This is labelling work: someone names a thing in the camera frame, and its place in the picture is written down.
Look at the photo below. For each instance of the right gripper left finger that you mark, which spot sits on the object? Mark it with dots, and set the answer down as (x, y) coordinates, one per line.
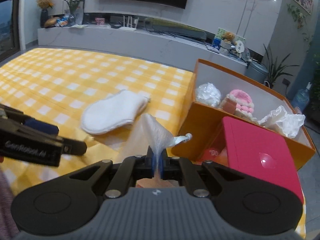
(126, 174)

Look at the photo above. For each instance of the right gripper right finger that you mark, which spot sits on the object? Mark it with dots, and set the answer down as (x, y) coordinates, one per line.
(184, 172)

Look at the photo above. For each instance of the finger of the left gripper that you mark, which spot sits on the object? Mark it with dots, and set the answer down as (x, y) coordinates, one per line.
(73, 147)

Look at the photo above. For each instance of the white mesh foam sheet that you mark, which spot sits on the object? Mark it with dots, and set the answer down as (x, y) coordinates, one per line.
(148, 134)

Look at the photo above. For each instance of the pink white crochet pouch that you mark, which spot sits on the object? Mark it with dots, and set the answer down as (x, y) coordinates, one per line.
(238, 103)

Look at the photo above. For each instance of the white plastic bag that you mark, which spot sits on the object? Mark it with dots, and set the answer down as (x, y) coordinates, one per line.
(282, 122)

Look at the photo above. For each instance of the white fleece sock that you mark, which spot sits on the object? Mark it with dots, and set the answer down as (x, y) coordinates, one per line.
(115, 111)

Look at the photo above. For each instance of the yellow checkered tablecloth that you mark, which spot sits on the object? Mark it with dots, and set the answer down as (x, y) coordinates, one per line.
(56, 85)

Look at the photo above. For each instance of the clear crumpled plastic ball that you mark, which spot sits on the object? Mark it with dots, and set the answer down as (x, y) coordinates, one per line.
(208, 94)

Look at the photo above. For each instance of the red box lid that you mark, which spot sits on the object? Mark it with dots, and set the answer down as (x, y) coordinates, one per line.
(254, 151)

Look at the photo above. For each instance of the grey marble TV console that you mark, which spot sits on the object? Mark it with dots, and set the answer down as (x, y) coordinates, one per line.
(164, 49)

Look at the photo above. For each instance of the grey round trash bin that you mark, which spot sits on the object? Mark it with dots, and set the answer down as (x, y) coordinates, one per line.
(256, 71)

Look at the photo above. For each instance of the white wifi router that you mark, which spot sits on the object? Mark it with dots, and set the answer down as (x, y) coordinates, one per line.
(129, 23)

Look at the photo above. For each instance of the potted long-leaf plant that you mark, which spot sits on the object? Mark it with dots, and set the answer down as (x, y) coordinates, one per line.
(275, 67)

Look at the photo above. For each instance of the brown teddy bear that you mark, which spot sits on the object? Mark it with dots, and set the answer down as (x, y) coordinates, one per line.
(227, 40)

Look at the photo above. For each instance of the dried yellow flower vase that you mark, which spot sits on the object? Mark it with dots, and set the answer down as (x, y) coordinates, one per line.
(44, 5)

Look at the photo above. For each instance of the green plant in vase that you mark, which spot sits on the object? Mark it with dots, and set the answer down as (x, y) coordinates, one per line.
(72, 5)

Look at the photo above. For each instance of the blue water jug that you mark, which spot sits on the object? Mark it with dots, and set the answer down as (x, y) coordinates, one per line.
(301, 99)

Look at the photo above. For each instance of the trailing green pothos plant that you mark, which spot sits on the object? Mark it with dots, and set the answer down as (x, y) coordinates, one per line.
(302, 24)

